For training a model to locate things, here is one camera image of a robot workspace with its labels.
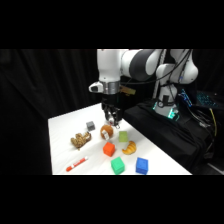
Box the light green cube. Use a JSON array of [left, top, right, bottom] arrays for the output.
[[118, 130, 130, 143]]

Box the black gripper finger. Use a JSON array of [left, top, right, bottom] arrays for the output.
[[113, 114, 121, 128], [105, 111, 114, 124]]

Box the brown plush toy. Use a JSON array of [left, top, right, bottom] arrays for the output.
[[70, 131, 93, 151]]

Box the round brown toy with tag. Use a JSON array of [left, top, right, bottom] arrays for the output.
[[100, 124, 115, 141]]

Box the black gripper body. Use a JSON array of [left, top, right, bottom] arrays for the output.
[[100, 94, 122, 118]]

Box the red and white pen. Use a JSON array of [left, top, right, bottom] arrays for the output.
[[65, 156, 89, 173]]

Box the black curtain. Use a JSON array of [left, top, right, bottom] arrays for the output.
[[0, 49, 224, 176]]

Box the toy croissant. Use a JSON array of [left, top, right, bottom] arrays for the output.
[[121, 140, 138, 156]]

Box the blue lit keyboard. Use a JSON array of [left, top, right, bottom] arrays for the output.
[[195, 91, 222, 108]]

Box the orange red cube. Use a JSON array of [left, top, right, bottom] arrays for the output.
[[102, 142, 116, 158]]

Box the black covered robot stand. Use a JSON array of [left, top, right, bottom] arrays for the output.
[[123, 99, 216, 175]]

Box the yellow cable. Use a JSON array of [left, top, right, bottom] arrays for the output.
[[209, 107, 218, 138]]

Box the blue cube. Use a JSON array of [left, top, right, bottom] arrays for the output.
[[135, 157, 149, 175]]

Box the blue cable bundle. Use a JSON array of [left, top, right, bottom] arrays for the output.
[[177, 88, 195, 108]]

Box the tan wrist camera mount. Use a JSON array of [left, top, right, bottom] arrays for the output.
[[120, 85, 137, 97]]

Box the small grey cube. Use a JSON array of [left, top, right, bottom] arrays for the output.
[[85, 121, 96, 132]]

